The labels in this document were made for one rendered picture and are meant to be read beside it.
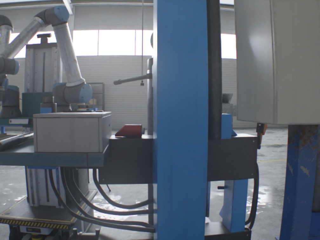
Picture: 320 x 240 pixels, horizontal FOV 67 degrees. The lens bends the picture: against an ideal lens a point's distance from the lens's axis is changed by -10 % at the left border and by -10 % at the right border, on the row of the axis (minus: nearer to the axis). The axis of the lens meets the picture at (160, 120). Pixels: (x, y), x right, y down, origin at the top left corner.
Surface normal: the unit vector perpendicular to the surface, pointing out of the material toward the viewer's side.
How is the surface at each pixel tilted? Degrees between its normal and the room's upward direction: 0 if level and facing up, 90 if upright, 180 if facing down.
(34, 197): 90
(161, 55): 90
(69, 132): 90
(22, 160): 90
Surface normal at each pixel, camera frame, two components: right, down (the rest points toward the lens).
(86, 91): 0.94, 0.09
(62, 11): 0.90, -0.08
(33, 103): 0.00, 0.04
